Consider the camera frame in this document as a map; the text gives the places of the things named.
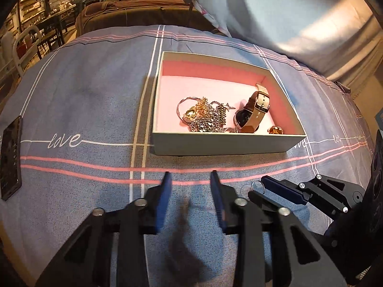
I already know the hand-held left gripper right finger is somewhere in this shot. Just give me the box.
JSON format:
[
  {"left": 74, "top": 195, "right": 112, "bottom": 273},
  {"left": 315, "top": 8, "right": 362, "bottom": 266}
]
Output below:
[{"left": 210, "top": 170, "right": 348, "bottom": 287}]

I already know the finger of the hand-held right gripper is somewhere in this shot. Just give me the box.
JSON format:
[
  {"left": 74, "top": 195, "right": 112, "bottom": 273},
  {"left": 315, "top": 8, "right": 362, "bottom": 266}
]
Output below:
[
  {"left": 261, "top": 174, "right": 365, "bottom": 216},
  {"left": 247, "top": 190, "right": 282, "bottom": 209}
]

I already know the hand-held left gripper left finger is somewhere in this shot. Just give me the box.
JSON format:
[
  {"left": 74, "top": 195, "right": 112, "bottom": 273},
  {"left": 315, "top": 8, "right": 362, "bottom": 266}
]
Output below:
[{"left": 34, "top": 171, "right": 172, "bottom": 287}]

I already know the pink lined cardboard box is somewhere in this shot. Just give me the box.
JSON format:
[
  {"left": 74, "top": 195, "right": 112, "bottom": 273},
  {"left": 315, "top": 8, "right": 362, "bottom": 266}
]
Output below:
[{"left": 151, "top": 51, "right": 307, "bottom": 156}]

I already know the beige strap wristwatch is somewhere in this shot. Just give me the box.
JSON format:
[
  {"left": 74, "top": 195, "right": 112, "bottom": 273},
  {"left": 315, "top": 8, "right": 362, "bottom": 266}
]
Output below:
[{"left": 233, "top": 83, "right": 271, "bottom": 134}]

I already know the pile of gold chains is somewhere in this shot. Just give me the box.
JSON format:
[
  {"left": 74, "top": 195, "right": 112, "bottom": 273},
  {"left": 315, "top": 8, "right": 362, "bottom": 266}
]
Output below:
[{"left": 184, "top": 102, "right": 237, "bottom": 133}]

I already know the twisted silver bangle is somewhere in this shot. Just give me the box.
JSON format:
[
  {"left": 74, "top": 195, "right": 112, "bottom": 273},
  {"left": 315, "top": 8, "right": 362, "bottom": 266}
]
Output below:
[{"left": 176, "top": 96, "right": 207, "bottom": 124}]

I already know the gold chain necklace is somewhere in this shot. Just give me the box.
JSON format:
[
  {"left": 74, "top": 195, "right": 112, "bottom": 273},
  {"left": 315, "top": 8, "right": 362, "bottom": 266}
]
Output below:
[{"left": 194, "top": 96, "right": 217, "bottom": 116}]

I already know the blue plaid bedsheet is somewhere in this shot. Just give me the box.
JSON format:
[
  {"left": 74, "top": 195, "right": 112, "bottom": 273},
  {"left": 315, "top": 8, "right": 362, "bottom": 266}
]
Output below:
[{"left": 0, "top": 24, "right": 383, "bottom": 287}]

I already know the black smartphone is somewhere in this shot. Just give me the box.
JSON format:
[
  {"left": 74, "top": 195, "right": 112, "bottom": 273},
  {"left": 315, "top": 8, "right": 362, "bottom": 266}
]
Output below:
[{"left": 0, "top": 115, "right": 23, "bottom": 200}]

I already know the white pillow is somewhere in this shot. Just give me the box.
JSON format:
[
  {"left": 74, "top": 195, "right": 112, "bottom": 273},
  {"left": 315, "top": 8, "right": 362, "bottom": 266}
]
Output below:
[{"left": 174, "top": 0, "right": 383, "bottom": 78}]

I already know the brown covered bed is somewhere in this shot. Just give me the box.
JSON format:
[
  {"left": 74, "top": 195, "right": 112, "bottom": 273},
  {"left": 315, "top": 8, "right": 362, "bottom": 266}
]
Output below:
[{"left": 75, "top": 0, "right": 210, "bottom": 36}]

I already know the dark wooden table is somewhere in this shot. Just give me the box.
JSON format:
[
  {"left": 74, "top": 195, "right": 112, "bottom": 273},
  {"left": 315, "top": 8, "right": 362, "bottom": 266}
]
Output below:
[{"left": 36, "top": 13, "right": 75, "bottom": 54}]

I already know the wall shelving with small goods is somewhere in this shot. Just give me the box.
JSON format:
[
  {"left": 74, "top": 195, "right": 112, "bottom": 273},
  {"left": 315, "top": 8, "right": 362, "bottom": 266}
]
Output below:
[{"left": 6, "top": 0, "right": 48, "bottom": 36}]

